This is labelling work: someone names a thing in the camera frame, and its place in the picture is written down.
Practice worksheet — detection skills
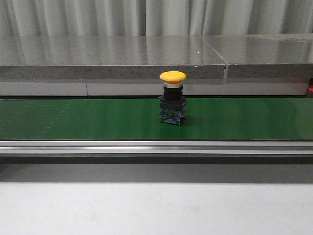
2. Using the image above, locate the yellow mushroom push button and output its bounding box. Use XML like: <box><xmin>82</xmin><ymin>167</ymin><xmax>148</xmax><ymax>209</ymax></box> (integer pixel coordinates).
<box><xmin>159</xmin><ymin>71</ymin><xmax>187</xmax><ymax>125</ymax></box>

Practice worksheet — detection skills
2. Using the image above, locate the green conveyor belt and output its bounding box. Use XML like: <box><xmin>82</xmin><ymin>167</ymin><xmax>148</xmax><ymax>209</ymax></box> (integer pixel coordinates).
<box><xmin>0</xmin><ymin>98</ymin><xmax>313</xmax><ymax>141</ymax></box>

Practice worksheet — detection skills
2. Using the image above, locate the grey stone countertop right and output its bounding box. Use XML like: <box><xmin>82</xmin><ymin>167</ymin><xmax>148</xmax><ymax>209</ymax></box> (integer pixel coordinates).
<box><xmin>203</xmin><ymin>34</ymin><xmax>313</xmax><ymax>81</ymax></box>

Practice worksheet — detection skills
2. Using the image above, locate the grey stone countertop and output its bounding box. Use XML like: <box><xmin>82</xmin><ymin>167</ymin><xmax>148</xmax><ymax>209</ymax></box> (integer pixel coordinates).
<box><xmin>0</xmin><ymin>36</ymin><xmax>225</xmax><ymax>81</ymax></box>
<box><xmin>203</xmin><ymin>34</ymin><xmax>313</xmax><ymax>81</ymax></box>

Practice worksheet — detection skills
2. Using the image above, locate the grey stone countertop left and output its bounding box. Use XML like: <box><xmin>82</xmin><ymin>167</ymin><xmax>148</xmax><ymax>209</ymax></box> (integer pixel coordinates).
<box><xmin>0</xmin><ymin>36</ymin><xmax>225</xmax><ymax>81</ymax></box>

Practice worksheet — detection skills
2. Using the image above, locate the red plastic bin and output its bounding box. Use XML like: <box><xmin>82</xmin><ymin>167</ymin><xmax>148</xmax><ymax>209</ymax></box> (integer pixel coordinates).
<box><xmin>307</xmin><ymin>84</ymin><xmax>313</xmax><ymax>98</ymax></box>

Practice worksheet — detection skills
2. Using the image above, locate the grey curtain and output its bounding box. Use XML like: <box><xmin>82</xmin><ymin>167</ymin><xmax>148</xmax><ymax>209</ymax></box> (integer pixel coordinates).
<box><xmin>0</xmin><ymin>0</ymin><xmax>313</xmax><ymax>36</ymax></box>

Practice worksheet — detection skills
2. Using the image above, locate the aluminium conveyor frame rail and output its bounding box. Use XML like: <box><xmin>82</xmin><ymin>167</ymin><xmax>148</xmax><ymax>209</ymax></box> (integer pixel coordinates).
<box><xmin>0</xmin><ymin>141</ymin><xmax>313</xmax><ymax>157</ymax></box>

